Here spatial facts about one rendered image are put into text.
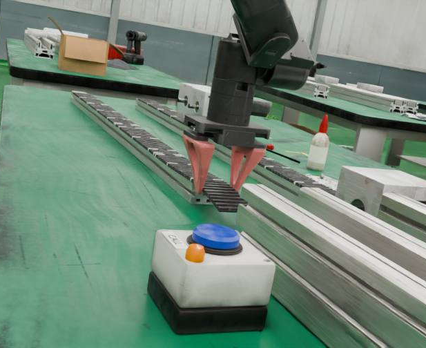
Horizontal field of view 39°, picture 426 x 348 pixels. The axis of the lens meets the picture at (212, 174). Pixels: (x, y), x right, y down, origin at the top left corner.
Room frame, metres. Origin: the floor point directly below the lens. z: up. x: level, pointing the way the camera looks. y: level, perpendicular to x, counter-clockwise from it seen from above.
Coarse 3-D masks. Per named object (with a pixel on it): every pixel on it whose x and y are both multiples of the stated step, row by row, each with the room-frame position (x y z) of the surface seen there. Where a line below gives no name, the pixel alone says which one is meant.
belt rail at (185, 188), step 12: (84, 108) 1.50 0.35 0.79; (96, 120) 1.38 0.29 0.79; (108, 132) 1.26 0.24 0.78; (120, 132) 1.18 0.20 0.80; (132, 144) 1.12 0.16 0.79; (144, 156) 1.04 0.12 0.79; (156, 168) 0.96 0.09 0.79; (168, 168) 0.91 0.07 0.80; (168, 180) 0.90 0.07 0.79; (180, 180) 0.86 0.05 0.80; (180, 192) 0.85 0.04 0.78; (192, 192) 0.83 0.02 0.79
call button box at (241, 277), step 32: (160, 256) 0.48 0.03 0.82; (224, 256) 0.45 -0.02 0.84; (256, 256) 0.47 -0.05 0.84; (160, 288) 0.47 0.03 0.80; (192, 288) 0.43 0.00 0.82; (224, 288) 0.44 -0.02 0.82; (256, 288) 0.45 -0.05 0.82; (192, 320) 0.43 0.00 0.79; (224, 320) 0.44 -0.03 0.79; (256, 320) 0.45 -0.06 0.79
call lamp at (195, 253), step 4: (192, 244) 0.44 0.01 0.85; (196, 244) 0.44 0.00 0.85; (188, 248) 0.43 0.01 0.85; (192, 248) 0.43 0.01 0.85; (196, 248) 0.43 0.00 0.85; (200, 248) 0.43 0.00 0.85; (188, 252) 0.43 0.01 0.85; (192, 252) 0.43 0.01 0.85; (196, 252) 0.43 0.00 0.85; (200, 252) 0.43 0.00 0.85; (204, 252) 0.44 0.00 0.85; (188, 256) 0.43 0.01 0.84; (192, 256) 0.43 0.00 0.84; (196, 256) 0.43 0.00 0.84; (200, 256) 0.43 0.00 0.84; (188, 260) 0.43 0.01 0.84; (192, 260) 0.43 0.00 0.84; (196, 260) 0.43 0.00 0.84; (200, 260) 0.43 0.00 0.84
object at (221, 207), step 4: (216, 204) 0.73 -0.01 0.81; (220, 204) 0.73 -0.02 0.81; (224, 204) 0.73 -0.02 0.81; (228, 204) 0.73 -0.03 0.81; (232, 204) 0.74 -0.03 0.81; (236, 204) 0.74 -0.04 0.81; (244, 204) 0.74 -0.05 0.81; (216, 208) 0.72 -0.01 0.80; (220, 208) 0.72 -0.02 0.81; (224, 208) 0.72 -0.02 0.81; (228, 208) 0.72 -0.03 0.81; (232, 208) 0.72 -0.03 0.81; (236, 208) 0.73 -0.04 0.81; (232, 212) 0.72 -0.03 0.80; (236, 212) 0.73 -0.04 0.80
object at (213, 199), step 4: (208, 196) 0.75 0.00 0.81; (212, 196) 0.75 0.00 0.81; (216, 196) 0.75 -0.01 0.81; (220, 196) 0.75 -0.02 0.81; (224, 196) 0.76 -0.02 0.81; (228, 196) 0.76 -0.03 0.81; (212, 200) 0.74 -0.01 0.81; (216, 200) 0.74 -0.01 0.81; (220, 200) 0.74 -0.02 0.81; (224, 200) 0.74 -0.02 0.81; (228, 200) 0.75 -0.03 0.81; (232, 200) 0.75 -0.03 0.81; (236, 200) 0.75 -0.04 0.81; (240, 200) 0.75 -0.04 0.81; (244, 200) 0.76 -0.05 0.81
